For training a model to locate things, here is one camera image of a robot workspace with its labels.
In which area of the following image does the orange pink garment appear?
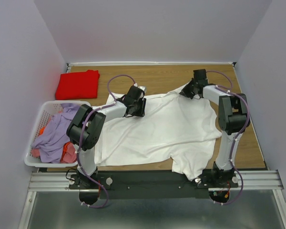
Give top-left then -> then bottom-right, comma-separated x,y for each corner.
31,126 -> 76,164

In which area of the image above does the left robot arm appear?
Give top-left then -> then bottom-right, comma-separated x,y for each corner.
66,85 -> 146,188

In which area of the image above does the lavender t-shirt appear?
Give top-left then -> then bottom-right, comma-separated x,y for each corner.
31,103 -> 80,164

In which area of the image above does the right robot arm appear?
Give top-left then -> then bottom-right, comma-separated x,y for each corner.
180,69 -> 250,188

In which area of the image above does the folded red t-shirt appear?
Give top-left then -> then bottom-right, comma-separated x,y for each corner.
55,70 -> 100,100

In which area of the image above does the white plastic laundry basket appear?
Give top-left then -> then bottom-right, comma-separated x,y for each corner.
24,100 -> 91,168

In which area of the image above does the aluminium rail frame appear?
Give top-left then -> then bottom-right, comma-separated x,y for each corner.
19,170 -> 286,229

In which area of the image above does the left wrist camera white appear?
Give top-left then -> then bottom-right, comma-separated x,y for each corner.
133,83 -> 147,94

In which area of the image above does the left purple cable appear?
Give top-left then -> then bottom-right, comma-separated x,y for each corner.
75,74 -> 138,209

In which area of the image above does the white t-shirt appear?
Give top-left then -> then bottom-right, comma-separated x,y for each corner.
94,90 -> 221,180

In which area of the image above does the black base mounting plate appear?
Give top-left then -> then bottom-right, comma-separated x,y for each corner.
69,169 -> 238,202

